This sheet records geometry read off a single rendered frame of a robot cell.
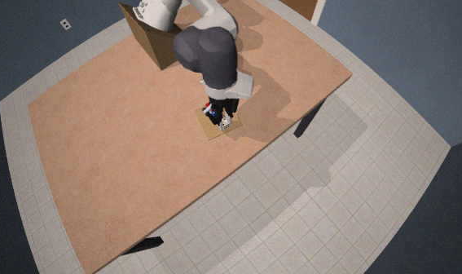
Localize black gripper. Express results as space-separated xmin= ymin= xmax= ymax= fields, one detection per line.
xmin=202 ymin=97 xmax=239 ymax=131

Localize white die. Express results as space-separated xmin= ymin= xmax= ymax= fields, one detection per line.
xmin=222 ymin=117 xmax=230 ymax=130

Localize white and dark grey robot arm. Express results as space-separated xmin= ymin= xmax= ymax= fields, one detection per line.
xmin=133 ymin=0 xmax=254 ymax=99

